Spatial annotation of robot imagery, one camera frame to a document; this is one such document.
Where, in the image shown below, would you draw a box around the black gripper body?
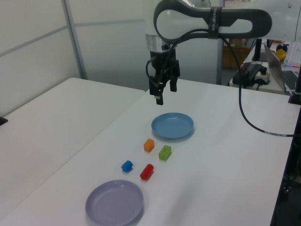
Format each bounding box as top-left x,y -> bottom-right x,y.
149,49 -> 181,83

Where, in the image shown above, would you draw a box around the orange block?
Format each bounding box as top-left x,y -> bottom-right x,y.
143,138 -> 155,153

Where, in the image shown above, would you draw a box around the green block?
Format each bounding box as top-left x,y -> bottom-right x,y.
158,145 -> 172,161

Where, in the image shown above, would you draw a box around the red cylinder block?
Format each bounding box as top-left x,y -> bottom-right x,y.
140,163 -> 154,180

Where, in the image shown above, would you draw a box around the blue block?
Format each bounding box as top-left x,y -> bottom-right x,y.
121,160 -> 134,172

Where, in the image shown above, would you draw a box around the blue plate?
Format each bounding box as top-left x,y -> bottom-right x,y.
150,112 -> 195,140

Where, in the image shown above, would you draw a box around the brown cardboard box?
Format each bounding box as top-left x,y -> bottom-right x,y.
222,39 -> 250,70

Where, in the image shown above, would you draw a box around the black power box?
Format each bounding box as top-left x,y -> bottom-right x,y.
232,62 -> 264,89

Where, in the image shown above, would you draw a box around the white button box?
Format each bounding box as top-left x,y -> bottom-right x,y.
255,67 -> 270,85

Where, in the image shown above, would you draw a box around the black monitor stand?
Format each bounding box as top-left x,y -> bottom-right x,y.
251,38 -> 268,62

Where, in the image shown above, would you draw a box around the grey desk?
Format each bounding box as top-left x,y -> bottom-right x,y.
227,60 -> 293,96

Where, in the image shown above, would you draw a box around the silver laptop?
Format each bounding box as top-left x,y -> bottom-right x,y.
263,42 -> 301,94

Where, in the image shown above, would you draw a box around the yellow toy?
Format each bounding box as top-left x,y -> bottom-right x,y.
275,49 -> 287,62

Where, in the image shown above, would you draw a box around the purple plate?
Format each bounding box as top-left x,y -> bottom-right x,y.
85,179 -> 144,225

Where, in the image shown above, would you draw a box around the white keyboard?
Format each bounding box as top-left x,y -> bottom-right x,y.
284,41 -> 301,68

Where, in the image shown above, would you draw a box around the black cable strap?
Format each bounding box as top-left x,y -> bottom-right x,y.
208,7 -> 223,40

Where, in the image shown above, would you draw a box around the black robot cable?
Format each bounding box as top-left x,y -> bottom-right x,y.
145,28 -> 294,137

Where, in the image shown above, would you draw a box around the grey partition post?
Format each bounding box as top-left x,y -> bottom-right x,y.
63,0 -> 88,80

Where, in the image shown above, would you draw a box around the dark support frame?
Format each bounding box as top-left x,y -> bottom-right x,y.
269,103 -> 301,226

